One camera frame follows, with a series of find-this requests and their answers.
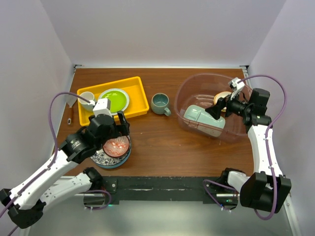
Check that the light-blue scalloped plate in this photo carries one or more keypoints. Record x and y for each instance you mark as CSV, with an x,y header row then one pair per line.
x,y
126,103

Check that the metal scraper wooden handle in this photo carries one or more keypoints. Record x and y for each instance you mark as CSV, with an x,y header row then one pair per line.
x,y
70,100

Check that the light-blue bottom plate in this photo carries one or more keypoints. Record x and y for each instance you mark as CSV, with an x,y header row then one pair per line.
x,y
115,165

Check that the light-teal divided rectangular dish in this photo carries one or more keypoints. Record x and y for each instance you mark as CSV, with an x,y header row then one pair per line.
x,y
203,121

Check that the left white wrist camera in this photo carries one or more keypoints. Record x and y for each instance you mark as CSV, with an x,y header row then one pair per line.
x,y
102,107

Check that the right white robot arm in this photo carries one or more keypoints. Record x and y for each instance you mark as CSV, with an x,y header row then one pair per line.
x,y
267,188

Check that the white light-blue mug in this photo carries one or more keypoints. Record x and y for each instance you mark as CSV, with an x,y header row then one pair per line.
x,y
87,100

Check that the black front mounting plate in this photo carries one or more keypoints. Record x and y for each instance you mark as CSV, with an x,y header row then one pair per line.
x,y
186,189

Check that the teal speckled ceramic mug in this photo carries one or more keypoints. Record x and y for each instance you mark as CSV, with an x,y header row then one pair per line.
x,y
160,104

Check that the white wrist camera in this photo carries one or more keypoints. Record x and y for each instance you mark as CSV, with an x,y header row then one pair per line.
x,y
102,107
237,86

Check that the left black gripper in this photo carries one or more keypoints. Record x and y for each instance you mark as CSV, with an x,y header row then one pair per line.
x,y
124,128

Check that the blue floral plate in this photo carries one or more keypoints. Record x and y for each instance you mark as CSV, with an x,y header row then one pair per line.
x,y
105,161

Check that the yellow plastic tray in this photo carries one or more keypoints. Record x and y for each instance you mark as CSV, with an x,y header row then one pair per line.
x,y
138,104

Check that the red patterned black-rimmed bowl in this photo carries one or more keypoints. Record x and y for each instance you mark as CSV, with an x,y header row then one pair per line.
x,y
117,147

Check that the green plate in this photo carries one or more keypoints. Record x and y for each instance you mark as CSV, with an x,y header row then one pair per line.
x,y
115,99

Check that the clear pink plastic bin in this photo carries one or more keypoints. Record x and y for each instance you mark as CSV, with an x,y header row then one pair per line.
x,y
200,90

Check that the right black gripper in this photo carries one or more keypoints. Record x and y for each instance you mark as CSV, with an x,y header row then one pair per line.
x,y
214,111

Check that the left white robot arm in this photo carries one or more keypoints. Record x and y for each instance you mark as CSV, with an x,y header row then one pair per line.
x,y
26,203

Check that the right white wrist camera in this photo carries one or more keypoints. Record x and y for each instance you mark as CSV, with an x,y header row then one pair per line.
x,y
237,86

